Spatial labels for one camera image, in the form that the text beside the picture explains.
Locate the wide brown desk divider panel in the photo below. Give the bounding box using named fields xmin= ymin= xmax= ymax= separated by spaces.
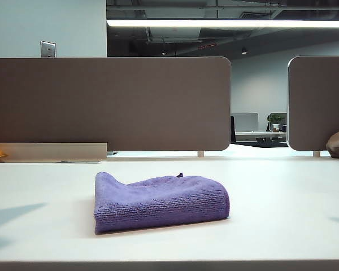
xmin=0 ymin=56 xmax=232 ymax=152

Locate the metal wall switch plate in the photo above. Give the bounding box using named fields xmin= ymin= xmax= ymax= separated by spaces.
xmin=40 ymin=40 xmax=57 ymax=58

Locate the narrow brown desk divider panel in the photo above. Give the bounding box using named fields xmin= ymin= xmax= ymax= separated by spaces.
xmin=287 ymin=55 xmax=339 ymax=151

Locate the beige cable tray lid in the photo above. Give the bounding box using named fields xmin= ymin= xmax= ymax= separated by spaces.
xmin=0 ymin=142 xmax=108 ymax=163

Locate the crumpled brown cloth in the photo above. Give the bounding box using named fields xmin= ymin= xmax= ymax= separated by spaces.
xmin=325 ymin=130 xmax=339 ymax=159

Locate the purple microfibre cloth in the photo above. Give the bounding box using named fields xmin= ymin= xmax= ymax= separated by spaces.
xmin=94 ymin=171 xmax=231 ymax=235

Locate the green potted plant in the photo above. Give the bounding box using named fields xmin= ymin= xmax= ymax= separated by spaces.
xmin=268 ymin=113 xmax=284 ymax=133

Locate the grey background partition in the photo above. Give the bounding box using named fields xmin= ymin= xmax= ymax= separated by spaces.
xmin=231 ymin=112 xmax=259 ymax=132

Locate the long ceiling light strip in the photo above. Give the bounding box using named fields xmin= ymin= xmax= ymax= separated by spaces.
xmin=106 ymin=18 xmax=339 ymax=29

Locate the white background desk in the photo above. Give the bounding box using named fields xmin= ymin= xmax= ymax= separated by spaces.
xmin=233 ymin=130 xmax=288 ymax=143

